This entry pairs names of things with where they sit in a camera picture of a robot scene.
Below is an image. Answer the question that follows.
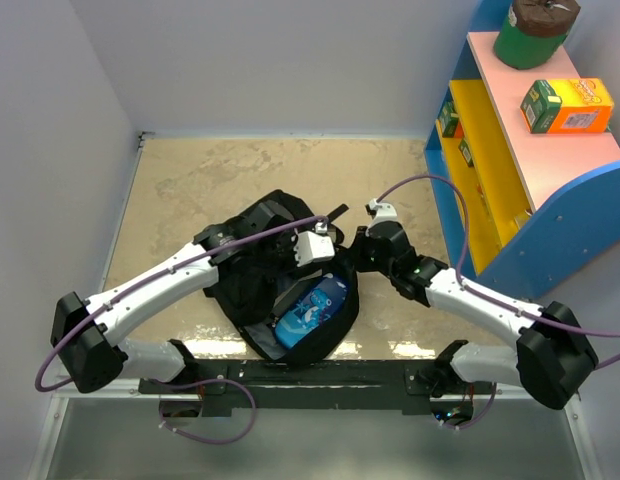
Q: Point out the black student backpack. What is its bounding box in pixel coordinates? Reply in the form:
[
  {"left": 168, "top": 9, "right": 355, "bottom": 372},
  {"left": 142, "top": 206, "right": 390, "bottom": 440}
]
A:
[{"left": 202, "top": 188, "right": 361, "bottom": 366}]

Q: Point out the blue pencil case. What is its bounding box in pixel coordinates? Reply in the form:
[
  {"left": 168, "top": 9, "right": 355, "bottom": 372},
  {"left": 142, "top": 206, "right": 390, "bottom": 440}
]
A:
[{"left": 274, "top": 273, "right": 349, "bottom": 349}]

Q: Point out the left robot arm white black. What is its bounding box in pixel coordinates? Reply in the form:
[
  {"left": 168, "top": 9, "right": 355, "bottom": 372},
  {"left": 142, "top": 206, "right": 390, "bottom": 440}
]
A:
[{"left": 51, "top": 200, "right": 317, "bottom": 393}]

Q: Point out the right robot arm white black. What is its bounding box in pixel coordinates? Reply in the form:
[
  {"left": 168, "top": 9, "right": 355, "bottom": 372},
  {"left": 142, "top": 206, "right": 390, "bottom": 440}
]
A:
[{"left": 350, "top": 221, "right": 599, "bottom": 410}]

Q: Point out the small green box lower shelf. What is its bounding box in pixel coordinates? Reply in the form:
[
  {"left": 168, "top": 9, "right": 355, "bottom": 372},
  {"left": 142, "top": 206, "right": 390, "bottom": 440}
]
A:
[{"left": 458, "top": 137, "right": 474, "bottom": 167}]

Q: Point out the small green box shelf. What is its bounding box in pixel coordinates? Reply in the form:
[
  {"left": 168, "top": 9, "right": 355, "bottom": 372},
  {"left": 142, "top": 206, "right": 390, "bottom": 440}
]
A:
[
  {"left": 458, "top": 137, "right": 474, "bottom": 167},
  {"left": 438, "top": 100, "right": 464, "bottom": 139}
]

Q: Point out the colourful wooden shelf unit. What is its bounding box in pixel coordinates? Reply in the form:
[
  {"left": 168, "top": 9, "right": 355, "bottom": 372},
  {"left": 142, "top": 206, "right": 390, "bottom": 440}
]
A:
[{"left": 424, "top": 1, "right": 620, "bottom": 299}]

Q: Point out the small green box upper shelf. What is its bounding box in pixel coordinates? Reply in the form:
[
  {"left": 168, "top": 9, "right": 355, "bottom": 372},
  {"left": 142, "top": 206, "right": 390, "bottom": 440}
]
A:
[{"left": 438, "top": 100, "right": 464, "bottom": 139}]

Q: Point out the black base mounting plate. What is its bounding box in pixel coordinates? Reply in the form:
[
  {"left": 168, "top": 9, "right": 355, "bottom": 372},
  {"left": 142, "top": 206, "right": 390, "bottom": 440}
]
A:
[{"left": 137, "top": 357, "right": 494, "bottom": 418}]

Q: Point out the orange green crayon box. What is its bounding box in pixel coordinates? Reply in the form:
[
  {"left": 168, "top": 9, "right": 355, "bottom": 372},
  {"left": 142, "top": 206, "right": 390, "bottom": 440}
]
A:
[{"left": 520, "top": 78, "right": 615, "bottom": 134}]

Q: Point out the green brown cylinder container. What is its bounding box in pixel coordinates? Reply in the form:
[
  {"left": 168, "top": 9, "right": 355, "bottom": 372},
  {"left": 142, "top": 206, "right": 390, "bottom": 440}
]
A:
[{"left": 493, "top": 0, "right": 581, "bottom": 70}]

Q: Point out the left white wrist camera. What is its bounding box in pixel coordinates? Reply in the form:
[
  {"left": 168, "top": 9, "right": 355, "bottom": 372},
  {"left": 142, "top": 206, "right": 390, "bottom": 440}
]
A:
[{"left": 293, "top": 231, "right": 335, "bottom": 267}]

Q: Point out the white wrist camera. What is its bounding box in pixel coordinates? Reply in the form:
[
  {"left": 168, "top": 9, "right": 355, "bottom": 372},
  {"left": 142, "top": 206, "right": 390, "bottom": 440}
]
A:
[
  {"left": 293, "top": 231, "right": 335, "bottom": 267},
  {"left": 366, "top": 198, "right": 398, "bottom": 228}
]

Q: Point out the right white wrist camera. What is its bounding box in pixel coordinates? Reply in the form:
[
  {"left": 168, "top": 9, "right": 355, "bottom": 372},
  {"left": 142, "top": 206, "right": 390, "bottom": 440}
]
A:
[{"left": 366, "top": 198, "right": 398, "bottom": 228}]

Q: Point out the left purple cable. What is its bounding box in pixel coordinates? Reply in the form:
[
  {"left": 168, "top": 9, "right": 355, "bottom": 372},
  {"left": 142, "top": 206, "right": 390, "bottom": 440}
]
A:
[{"left": 34, "top": 214, "right": 331, "bottom": 443}]

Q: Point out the purple cable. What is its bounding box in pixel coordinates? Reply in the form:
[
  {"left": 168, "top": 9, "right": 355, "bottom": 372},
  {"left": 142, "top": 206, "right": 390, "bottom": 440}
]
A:
[
  {"left": 377, "top": 173, "right": 620, "bottom": 430},
  {"left": 34, "top": 214, "right": 331, "bottom": 443}
]

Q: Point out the aluminium rail frame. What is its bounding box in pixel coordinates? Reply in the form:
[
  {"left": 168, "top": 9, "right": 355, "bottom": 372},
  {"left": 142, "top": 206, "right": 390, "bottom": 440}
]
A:
[{"left": 25, "top": 130, "right": 603, "bottom": 480}]

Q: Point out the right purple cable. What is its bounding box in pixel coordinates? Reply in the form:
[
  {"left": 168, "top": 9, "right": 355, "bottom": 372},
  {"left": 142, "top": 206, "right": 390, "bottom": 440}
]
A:
[{"left": 377, "top": 173, "right": 620, "bottom": 430}]

